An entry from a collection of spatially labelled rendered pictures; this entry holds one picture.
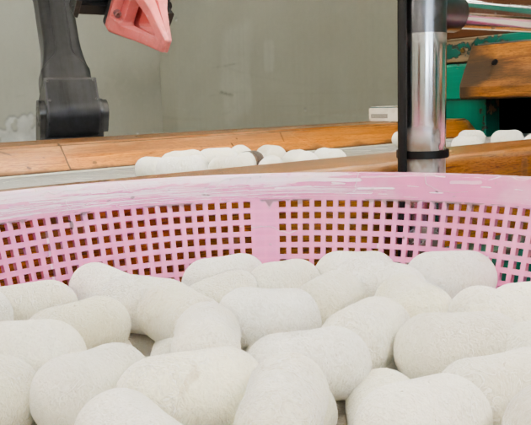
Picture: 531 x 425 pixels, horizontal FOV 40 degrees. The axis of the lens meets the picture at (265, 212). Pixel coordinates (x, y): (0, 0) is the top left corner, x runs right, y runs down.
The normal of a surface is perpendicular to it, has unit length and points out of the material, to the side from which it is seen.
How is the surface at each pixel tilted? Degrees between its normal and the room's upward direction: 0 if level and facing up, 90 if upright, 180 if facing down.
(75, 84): 65
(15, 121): 90
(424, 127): 90
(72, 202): 75
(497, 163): 90
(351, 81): 90
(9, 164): 45
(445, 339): 56
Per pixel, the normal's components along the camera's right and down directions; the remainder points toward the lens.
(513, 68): -0.74, -0.28
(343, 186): -0.22, -0.11
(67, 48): 0.37, -0.29
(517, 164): 0.60, 0.11
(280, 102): -0.74, 0.12
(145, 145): 0.40, -0.62
